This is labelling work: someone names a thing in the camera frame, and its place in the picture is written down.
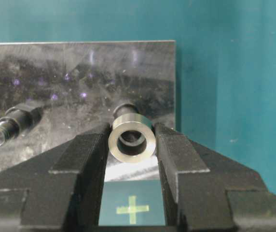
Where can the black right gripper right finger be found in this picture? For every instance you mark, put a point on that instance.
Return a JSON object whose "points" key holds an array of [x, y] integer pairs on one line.
{"points": [[205, 191]]}

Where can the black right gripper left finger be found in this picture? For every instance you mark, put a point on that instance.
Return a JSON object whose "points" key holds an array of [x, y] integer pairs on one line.
{"points": [[58, 190]]}

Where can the silver metal washer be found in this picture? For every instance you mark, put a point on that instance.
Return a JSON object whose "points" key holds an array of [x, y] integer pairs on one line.
{"points": [[132, 139]]}

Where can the black shaft on plate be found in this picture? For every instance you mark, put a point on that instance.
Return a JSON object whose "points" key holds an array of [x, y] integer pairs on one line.
{"points": [[20, 120]]}

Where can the threaded steel shaft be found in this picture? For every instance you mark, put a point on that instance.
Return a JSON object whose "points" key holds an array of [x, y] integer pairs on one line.
{"points": [[125, 108]]}

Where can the yellow tape cross marker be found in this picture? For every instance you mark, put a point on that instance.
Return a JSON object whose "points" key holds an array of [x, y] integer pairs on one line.
{"points": [[132, 209]]}

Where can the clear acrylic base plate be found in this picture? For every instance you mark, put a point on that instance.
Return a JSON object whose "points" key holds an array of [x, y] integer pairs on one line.
{"points": [[79, 84]]}

